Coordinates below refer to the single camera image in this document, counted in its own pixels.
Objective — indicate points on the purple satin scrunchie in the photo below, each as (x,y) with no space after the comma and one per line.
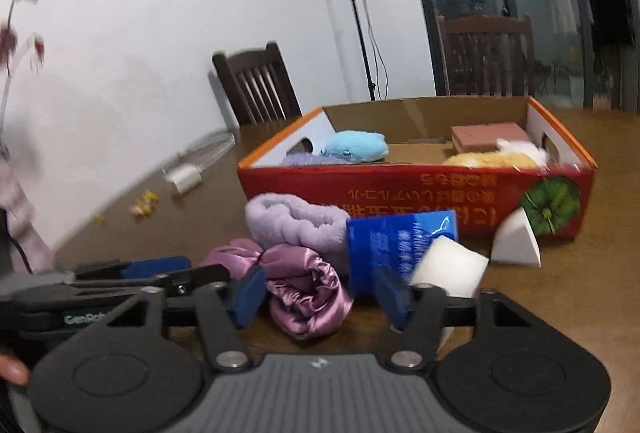
(305,293)
(235,253)

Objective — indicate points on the blue plush toy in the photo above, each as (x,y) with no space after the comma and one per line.
(357,147)

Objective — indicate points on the white foam wedge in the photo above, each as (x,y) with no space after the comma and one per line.
(450,265)
(515,243)

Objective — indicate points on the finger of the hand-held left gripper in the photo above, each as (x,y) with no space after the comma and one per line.
(190,278)
(150,267)

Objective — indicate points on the white power adapter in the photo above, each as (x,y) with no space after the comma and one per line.
(186,178)

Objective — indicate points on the person's left hand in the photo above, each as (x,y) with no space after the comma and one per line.
(12,368)

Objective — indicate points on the red cardboard box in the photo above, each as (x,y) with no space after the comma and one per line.
(400,198)

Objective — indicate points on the blue packet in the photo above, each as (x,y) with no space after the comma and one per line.
(380,243)

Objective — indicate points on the pink sponge block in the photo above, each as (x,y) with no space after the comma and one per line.
(487,135)

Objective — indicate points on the yellow flower crumbs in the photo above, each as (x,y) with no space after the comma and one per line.
(145,203)

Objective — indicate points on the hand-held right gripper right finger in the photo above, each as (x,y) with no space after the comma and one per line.
(392,303)

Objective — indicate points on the pink ceramic vase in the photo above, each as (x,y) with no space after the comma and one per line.
(20,223)

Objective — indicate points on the dark wooden chair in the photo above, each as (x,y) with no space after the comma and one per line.
(480,53)
(255,83)

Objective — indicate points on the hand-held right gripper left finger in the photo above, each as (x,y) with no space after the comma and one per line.
(247,295)

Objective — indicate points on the yellow and white plush toy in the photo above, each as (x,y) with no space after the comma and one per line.
(480,159)

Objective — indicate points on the lavender fleece headband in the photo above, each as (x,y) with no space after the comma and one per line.
(295,218)

